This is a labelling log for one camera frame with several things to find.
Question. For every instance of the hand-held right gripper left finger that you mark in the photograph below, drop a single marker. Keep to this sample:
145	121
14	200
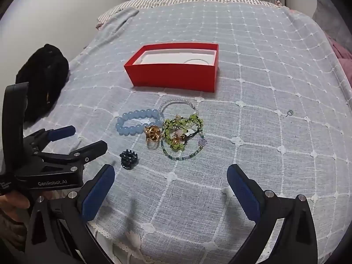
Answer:
96	195

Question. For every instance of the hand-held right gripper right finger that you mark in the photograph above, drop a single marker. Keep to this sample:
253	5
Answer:
244	194

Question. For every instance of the grey checked blanket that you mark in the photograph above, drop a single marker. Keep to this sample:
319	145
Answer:
247	74

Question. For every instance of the black cloth bag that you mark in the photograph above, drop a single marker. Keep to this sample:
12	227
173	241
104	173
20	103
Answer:
41	82

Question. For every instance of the person's left hand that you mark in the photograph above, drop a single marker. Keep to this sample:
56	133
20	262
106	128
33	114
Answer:
13	203

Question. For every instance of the clear thin bangle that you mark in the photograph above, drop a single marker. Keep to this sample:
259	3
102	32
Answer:
192	59

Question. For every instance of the small gold earring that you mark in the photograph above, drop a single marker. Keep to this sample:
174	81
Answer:
177	140

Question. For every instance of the black hair claw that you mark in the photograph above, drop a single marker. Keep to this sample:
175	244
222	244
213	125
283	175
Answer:
128	158

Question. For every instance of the small metal pin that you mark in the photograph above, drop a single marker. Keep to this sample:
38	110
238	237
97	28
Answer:
289	113

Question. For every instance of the large pink pillow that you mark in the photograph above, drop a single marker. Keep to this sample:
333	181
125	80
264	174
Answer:
342	52

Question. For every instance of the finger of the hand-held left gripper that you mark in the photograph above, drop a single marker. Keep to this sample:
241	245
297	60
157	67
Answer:
90	149
62	132

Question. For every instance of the red jewelry box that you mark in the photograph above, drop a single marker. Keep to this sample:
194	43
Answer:
170	78

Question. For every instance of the gold flower hair clip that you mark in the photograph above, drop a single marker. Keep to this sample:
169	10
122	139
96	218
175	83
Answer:
152	136

